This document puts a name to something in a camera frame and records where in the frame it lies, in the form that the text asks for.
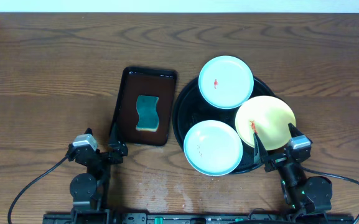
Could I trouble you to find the yellow plate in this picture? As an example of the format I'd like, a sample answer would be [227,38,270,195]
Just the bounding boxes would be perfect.
[235,96,296,151]

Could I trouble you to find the green yellow sponge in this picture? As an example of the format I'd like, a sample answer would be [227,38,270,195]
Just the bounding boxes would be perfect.
[136,95,159,132]

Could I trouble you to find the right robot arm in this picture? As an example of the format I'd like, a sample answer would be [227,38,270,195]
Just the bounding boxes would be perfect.
[253,123,333,222]

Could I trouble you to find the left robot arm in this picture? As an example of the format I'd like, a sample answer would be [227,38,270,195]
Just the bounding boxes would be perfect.
[66,123,128,223]

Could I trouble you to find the light blue plate ketchup stain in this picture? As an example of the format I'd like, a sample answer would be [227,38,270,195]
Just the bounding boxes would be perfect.
[198,55,254,110]

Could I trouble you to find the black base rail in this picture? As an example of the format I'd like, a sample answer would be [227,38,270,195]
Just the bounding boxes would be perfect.
[42,211,358,224]

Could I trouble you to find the black round tray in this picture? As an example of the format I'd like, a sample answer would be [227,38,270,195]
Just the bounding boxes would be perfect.
[172,77,282,174]

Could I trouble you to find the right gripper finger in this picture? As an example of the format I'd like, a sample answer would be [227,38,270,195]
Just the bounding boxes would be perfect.
[288,123,304,138]
[253,133,268,164]

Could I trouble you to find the light blue front plate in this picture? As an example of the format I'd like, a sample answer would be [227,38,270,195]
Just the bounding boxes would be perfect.
[184,120,243,176]

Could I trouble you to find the black rectangular water tray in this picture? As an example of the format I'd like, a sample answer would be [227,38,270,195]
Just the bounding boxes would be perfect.
[111,67,177,146]

